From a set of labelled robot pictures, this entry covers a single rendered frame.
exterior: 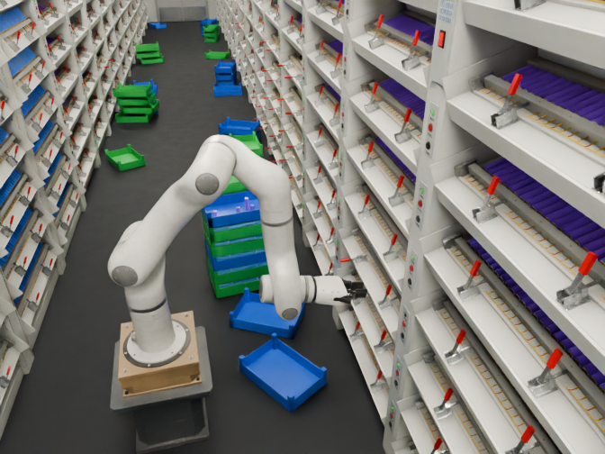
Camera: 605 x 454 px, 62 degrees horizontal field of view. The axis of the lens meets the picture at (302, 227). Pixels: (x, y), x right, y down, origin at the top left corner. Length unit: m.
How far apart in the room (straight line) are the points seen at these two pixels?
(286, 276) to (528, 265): 0.70
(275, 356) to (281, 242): 0.90
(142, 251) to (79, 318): 1.20
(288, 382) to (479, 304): 1.14
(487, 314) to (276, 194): 0.59
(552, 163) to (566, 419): 0.42
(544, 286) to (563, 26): 0.39
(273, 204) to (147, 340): 0.65
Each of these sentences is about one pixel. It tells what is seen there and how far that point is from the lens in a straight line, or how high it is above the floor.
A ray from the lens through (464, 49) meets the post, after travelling 1.11.
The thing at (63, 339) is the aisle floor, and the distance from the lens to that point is 2.52.
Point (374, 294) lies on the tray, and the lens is 1.76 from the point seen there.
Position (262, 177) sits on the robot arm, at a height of 1.02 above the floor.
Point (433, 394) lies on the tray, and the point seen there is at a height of 0.49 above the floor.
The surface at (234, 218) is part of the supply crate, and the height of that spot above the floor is 0.43.
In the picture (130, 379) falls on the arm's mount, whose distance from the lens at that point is 1.73.
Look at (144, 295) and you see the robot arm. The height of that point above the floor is 0.62.
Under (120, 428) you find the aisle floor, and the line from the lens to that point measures 2.08.
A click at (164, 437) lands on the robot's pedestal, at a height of 0.05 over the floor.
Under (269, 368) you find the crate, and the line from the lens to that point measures 2.16.
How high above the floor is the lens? 1.56
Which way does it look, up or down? 31 degrees down
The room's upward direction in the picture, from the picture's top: straight up
